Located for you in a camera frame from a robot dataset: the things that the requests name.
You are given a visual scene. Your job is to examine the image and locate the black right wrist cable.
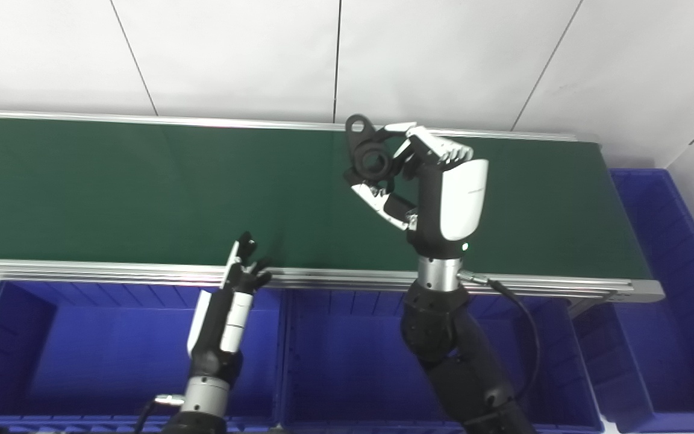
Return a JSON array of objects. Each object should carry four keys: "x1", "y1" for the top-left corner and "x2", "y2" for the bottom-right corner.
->
[{"x1": 458, "y1": 271, "x2": 541, "y2": 402}]

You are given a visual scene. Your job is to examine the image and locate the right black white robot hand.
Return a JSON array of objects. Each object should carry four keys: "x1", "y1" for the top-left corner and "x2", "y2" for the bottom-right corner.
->
[{"x1": 350, "y1": 122, "x2": 490, "y2": 260}]

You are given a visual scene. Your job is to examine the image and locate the blue plastic bin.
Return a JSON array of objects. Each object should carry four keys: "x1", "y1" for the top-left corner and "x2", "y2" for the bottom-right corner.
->
[
  {"x1": 0, "y1": 280, "x2": 282, "y2": 434},
  {"x1": 572, "y1": 168, "x2": 694, "y2": 432},
  {"x1": 277, "y1": 288, "x2": 604, "y2": 434}
]

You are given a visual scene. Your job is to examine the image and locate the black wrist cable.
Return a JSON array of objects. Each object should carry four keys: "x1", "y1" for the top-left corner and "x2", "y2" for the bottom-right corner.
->
[
  {"x1": 458, "y1": 271, "x2": 541, "y2": 402},
  {"x1": 133, "y1": 394, "x2": 186, "y2": 434}
]

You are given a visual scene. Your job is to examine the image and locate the black flanged metal part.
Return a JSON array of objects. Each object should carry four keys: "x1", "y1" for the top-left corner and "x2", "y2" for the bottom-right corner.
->
[{"x1": 343, "y1": 114, "x2": 405, "y2": 183}]

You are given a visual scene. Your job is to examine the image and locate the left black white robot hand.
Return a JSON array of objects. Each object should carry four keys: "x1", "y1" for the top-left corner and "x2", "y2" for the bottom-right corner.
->
[{"x1": 186, "y1": 231, "x2": 274, "y2": 386}]

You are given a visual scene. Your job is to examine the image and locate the green conveyor belt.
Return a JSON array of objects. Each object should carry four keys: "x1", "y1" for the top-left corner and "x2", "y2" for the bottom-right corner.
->
[
  {"x1": 0, "y1": 115, "x2": 652, "y2": 281},
  {"x1": 0, "y1": 108, "x2": 666, "y2": 315}
]

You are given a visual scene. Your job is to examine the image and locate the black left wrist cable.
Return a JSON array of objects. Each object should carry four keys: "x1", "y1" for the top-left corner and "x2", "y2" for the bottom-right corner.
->
[{"x1": 133, "y1": 394, "x2": 186, "y2": 434}]

